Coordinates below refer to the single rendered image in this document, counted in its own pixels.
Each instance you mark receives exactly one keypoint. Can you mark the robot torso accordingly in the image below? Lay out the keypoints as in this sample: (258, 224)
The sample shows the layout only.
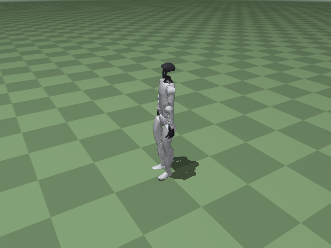
(163, 100)

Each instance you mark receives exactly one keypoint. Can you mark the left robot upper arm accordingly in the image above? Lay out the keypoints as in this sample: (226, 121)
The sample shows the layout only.
(171, 94)

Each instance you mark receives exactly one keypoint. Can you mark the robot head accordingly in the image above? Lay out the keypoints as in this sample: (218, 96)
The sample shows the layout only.
(167, 67)

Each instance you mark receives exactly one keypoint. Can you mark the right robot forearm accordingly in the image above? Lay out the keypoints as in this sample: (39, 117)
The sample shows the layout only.
(158, 108)

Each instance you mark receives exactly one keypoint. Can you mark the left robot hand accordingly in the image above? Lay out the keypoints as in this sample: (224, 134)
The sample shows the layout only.
(170, 133)

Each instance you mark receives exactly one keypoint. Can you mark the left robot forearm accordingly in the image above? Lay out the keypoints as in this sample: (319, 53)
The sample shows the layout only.
(170, 116)

